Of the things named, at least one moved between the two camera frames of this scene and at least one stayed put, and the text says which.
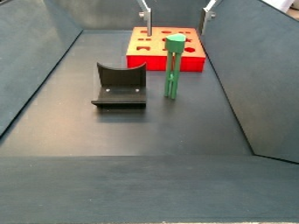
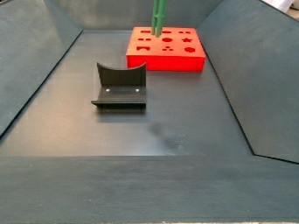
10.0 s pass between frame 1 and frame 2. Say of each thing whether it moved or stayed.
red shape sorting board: stayed
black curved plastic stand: stayed
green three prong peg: moved
